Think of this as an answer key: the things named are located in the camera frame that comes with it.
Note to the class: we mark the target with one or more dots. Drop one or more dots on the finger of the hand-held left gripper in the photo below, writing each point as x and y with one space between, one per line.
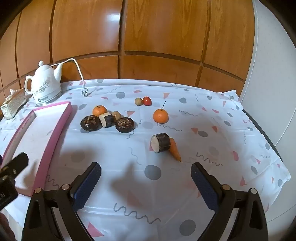
17 162

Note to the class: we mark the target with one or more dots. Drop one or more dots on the orange with stem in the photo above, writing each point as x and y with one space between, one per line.
160 116

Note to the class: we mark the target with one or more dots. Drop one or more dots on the small orange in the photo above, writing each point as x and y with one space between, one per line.
100 110

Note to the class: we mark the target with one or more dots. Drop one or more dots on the short sugarcane piece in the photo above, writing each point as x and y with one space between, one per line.
107 120

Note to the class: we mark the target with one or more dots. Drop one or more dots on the dark water chestnut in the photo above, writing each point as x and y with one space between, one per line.
91 123
124 125

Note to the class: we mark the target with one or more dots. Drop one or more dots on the thick sugarcane piece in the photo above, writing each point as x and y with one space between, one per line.
161 145

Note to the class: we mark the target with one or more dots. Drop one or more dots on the orange carrot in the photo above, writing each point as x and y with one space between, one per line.
175 150

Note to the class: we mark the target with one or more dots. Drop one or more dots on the white patterned tablecloth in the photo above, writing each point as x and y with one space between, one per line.
208 150

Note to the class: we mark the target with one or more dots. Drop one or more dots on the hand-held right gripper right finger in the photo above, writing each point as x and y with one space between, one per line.
205 187

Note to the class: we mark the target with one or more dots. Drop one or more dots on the kettle power base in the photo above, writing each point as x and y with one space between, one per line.
50 100

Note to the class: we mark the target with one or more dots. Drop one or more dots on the white door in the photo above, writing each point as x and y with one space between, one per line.
268 69

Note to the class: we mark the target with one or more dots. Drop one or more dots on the small red fruit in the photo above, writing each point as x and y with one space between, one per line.
147 101

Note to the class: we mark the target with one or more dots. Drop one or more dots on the pink rimmed tray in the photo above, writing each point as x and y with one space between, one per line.
57 129

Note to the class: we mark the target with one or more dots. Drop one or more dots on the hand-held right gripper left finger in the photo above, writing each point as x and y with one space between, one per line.
87 185

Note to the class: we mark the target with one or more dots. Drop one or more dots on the brown longan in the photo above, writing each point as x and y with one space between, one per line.
116 115
138 101

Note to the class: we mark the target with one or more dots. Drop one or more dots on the wooden panelled wardrobe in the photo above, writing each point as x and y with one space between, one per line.
150 27

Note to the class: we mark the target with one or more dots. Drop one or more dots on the silver embossed tissue box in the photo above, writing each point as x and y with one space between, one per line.
13 102

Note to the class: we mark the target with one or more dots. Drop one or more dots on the person's left hand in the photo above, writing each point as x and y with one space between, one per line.
4 227

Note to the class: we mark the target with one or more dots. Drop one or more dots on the white ceramic electric kettle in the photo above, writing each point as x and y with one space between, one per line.
44 81

